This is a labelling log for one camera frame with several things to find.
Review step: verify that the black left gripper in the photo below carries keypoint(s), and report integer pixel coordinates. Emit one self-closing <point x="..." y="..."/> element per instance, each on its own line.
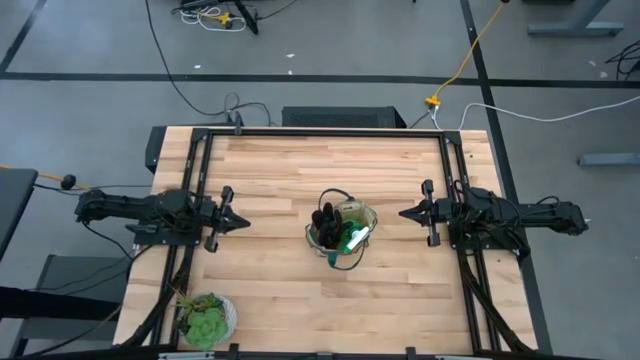
<point x="213" y="240"/>

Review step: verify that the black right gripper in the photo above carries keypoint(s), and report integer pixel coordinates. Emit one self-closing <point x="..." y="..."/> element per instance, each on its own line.
<point x="433" y="235"/>

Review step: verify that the cream and green gardening bag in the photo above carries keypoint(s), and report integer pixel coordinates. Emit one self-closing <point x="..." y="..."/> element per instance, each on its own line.
<point x="367" y="215"/>

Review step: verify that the green clear spray bottle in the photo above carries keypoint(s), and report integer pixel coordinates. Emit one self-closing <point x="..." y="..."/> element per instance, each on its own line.
<point x="357" y="239"/>

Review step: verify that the red and black garden glove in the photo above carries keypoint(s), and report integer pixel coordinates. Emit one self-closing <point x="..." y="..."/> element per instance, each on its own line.
<point x="330" y="227"/>

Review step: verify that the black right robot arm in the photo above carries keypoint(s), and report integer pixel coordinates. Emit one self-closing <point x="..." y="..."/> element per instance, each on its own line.
<point x="525" y="212"/>

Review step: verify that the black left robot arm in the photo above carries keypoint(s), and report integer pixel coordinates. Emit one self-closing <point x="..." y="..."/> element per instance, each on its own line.
<point x="150" y="207"/>

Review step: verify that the green succulent in white pot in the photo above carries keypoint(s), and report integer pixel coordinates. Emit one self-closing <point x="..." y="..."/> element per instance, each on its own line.
<point x="207" y="327"/>

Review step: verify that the black computer tower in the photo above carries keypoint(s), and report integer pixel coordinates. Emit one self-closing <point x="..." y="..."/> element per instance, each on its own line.
<point x="340" y="117"/>

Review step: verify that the grey cart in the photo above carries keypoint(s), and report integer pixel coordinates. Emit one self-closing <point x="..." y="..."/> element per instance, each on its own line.
<point x="75" y="272"/>

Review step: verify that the black round knob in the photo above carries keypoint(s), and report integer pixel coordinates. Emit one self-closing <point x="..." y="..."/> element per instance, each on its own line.
<point x="68" y="181"/>

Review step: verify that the black side table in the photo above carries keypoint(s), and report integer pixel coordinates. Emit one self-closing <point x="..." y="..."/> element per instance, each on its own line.
<point x="15" y="200"/>

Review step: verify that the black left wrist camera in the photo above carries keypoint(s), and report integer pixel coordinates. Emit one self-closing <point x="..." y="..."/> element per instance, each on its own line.
<point x="207" y="215"/>

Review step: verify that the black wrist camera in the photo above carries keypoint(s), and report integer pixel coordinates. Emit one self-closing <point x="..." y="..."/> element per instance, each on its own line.
<point x="446" y="211"/>
<point x="207" y="215"/>

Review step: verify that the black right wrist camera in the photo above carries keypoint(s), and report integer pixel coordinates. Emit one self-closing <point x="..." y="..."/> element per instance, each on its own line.
<point x="446" y="211"/>

